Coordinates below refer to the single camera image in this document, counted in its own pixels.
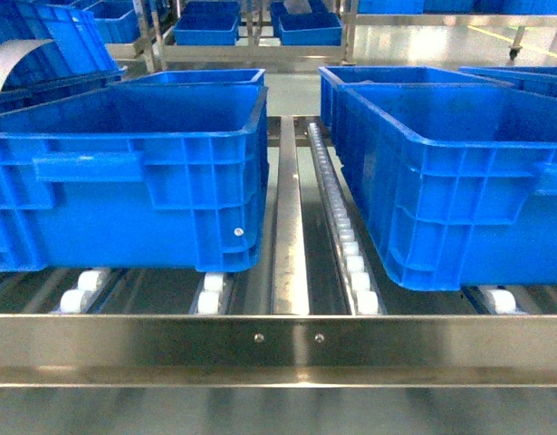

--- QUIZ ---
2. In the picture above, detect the white roller track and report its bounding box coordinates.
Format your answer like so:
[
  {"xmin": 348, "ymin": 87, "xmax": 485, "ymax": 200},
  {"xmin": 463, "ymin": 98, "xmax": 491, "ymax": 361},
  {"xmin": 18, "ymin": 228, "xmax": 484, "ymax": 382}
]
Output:
[{"xmin": 307, "ymin": 122, "xmax": 385, "ymax": 316}]

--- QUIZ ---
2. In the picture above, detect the stainless steel flow rack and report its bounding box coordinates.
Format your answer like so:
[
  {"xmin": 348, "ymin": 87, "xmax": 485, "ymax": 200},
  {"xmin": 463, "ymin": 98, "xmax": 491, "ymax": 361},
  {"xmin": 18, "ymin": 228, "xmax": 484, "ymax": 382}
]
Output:
[{"xmin": 0, "ymin": 66, "xmax": 557, "ymax": 434}]

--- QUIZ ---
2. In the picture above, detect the left rear blue bin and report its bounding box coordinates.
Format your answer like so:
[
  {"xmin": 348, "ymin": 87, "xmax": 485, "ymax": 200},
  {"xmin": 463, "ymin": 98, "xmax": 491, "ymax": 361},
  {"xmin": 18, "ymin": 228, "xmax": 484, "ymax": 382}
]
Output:
[{"xmin": 120, "ymin": 69, "xmax": 266, "ymax": 86}]

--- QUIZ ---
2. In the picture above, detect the right rear blue bin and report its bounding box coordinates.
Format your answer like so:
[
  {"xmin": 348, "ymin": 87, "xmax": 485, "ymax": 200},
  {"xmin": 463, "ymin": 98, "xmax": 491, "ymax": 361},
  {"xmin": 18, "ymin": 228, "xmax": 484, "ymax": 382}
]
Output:
[{"xmin": 318, "ymin": 66, "xmax": 512, "ymax": 133}]

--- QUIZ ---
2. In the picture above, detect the left front blue bin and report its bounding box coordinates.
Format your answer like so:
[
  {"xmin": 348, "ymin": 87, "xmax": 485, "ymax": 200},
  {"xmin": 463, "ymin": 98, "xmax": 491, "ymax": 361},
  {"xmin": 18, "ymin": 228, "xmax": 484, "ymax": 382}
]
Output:
[{"xmin": 0, "ymin": 83, "xmax": 269, "ymax": 273}]

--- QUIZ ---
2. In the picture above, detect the right front blue bin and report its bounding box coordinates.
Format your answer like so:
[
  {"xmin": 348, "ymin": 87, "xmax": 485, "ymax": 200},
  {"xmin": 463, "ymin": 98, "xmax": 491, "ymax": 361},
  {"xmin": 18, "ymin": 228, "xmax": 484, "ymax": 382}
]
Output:
[{"xmin": 337, "ymin": 85, "xmax": 557, "ymax": 291}]

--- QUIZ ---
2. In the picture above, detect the blue bin far rack right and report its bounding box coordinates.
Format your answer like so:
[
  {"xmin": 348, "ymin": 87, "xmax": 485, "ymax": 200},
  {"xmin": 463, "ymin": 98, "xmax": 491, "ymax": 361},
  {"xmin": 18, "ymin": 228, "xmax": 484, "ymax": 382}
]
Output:
[{"xmin": 270, "ymin": 1, "xmax": 342, "ymax": 46}]

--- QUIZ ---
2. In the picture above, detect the blue bin rack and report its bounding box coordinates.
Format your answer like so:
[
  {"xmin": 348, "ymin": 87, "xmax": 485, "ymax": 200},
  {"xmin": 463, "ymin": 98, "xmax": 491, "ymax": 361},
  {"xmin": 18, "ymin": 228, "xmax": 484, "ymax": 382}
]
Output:
[
  {"xmin": 173, "ymin": 1, "xmax": 241, "ymax": 46},
  {"xmin": 270, "ymin": 1, "xmax": 342, "ymax": 46}
]

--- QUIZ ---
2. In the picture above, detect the blue bin far rack left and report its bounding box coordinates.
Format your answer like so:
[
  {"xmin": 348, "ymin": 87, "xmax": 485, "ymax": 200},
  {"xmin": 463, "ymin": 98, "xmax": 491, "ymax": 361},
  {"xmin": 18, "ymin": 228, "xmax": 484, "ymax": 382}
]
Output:
[{"xmin": 173, "ymin": 1, "xmax": 241, "ymax": 46}]

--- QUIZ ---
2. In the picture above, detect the tilted blue bin far left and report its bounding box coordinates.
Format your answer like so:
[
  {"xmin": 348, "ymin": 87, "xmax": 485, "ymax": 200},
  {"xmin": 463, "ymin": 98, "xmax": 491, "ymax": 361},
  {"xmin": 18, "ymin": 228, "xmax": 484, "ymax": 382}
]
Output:
[{"xmin": 0, "ymin": 1, "xmax": 124, "ymax": 113}]

